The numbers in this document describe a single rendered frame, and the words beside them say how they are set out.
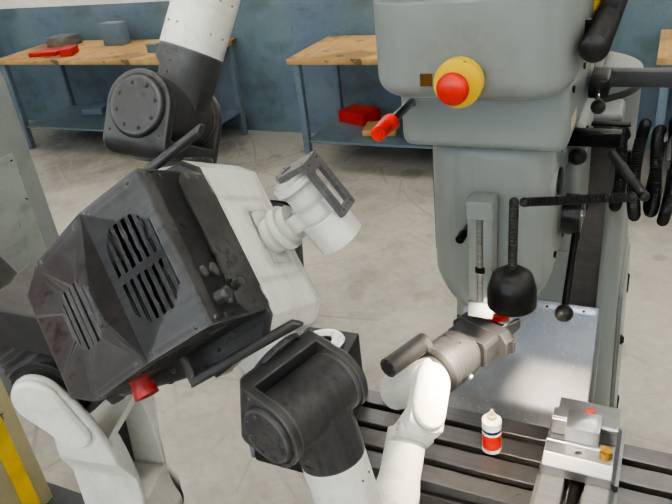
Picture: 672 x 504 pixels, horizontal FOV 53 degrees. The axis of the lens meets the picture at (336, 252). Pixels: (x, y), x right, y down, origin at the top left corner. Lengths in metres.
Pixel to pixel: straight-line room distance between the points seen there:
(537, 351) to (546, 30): 1.01
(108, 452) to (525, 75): 0.81
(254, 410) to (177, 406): 2.36
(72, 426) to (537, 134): 0.80
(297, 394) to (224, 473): 2.00
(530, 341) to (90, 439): 1.04
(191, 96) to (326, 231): 0.26
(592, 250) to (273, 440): 0.97
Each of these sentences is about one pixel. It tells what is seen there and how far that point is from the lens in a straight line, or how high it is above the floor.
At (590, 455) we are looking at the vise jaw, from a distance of 1.39.
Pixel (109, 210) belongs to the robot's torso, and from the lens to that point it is 0.81.
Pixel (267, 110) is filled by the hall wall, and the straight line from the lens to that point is 6.41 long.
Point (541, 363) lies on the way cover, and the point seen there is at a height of 0.93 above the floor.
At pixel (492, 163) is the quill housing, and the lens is 1.05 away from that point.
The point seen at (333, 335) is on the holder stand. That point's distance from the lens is 1.53.
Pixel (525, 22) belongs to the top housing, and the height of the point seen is 1.83.
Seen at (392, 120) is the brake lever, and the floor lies 1.71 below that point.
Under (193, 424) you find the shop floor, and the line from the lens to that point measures 3.08.
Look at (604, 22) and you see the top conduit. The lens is 0.93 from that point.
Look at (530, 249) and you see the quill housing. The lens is 1.11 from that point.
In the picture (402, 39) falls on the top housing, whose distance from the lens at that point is 0.89.
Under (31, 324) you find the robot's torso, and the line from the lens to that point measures 1.05.
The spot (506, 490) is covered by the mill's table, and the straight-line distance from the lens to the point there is 1.46.
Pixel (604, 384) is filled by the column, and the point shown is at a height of 0.82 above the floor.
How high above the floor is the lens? 1.99
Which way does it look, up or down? 29 degrees down
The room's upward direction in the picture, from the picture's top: 7 degrees counter-clockwise
